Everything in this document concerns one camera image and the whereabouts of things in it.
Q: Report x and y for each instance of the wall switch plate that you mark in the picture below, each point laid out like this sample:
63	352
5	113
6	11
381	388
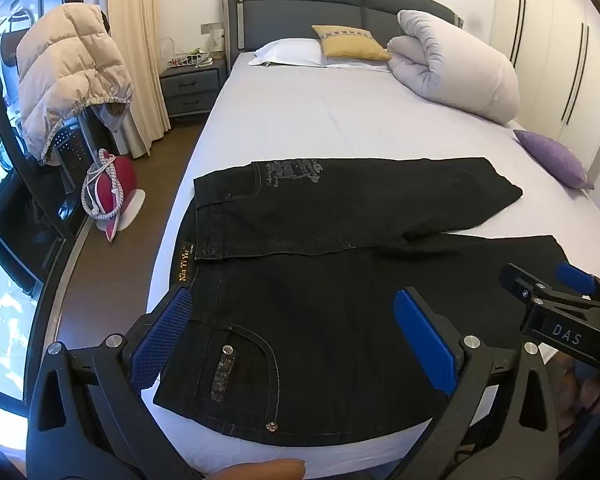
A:
212	26

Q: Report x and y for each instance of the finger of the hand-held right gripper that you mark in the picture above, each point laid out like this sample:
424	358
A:
575	277
517	280

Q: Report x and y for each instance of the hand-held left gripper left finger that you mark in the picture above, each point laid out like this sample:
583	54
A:
162	335

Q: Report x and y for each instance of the person's left hand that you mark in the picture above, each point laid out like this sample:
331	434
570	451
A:
265	471

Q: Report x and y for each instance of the purple cushion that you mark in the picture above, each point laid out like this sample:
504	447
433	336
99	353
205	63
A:
550	155

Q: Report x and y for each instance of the beige puffer jacket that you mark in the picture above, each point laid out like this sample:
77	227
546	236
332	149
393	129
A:
65	75

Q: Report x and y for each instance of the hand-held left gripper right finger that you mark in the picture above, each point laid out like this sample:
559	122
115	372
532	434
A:
425	345

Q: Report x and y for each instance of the white wardrobe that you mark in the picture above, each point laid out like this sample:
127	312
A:
545	35

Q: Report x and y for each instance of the bed with white sheet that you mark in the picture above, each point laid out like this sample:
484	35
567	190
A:
355	120

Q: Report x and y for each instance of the red iron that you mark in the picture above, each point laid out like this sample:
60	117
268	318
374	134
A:
120	185

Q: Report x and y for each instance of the black denim pants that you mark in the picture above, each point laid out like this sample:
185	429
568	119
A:
330	310

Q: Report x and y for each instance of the grey padded headboard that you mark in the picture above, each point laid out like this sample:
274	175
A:
305	5

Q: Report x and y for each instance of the yellow cushion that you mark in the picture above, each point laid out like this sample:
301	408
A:
350	42

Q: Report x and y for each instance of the grey nightstand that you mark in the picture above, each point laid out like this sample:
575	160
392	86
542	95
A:
190	85

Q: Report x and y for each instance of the folded white duvet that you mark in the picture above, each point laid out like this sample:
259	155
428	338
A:
455	70

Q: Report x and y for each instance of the white pillow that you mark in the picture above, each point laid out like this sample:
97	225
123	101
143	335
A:
290	52

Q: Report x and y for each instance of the glass sliding door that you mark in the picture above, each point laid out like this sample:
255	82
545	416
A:
0	210

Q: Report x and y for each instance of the grey chair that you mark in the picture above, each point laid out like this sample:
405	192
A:
87	135

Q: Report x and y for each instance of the cream curtain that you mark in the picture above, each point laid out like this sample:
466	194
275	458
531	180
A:
130	10

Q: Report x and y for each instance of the person's right hand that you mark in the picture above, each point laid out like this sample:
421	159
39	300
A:
592	395

